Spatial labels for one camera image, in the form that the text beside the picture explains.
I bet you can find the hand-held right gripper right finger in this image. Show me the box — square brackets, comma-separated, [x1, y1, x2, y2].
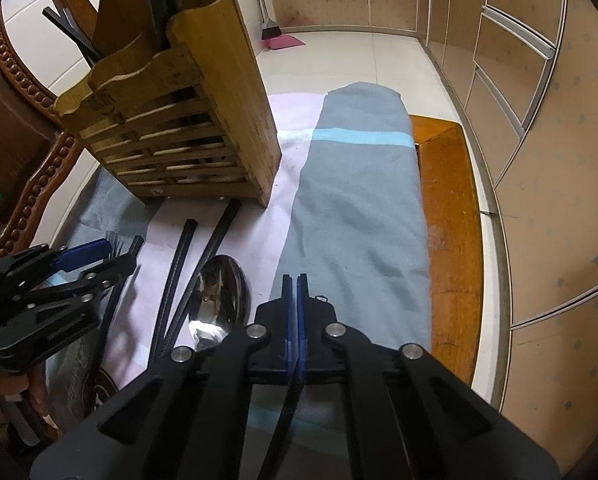
[297, 272, 562, 480]

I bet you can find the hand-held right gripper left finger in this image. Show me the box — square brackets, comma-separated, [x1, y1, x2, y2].
[29, 272, 296, 480]

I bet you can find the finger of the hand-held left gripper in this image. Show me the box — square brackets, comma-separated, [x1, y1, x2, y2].
[0, 253, 138, 374]
[0, 238, 112, 286]

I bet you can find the steel fork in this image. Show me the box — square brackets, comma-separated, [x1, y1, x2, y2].
[104, 230, 126, 259]

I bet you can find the steel spoon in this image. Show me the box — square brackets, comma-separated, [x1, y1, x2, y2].
[186, 255, 252, 352]

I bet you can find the wooden utensil holder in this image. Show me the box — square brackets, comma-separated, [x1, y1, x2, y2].
[54, 0, 284, 209]

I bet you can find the person's left hand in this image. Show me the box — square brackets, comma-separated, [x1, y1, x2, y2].
[0, 359, 60, 431]

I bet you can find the grey pink printed cloth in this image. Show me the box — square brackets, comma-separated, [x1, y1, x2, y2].
[44, 82, 433, 436]

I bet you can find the pink dustpan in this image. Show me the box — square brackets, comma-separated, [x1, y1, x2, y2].
[261, 33, 306, 52]

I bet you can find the broom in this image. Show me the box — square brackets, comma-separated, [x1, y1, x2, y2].
[248, 0, 283, 41]

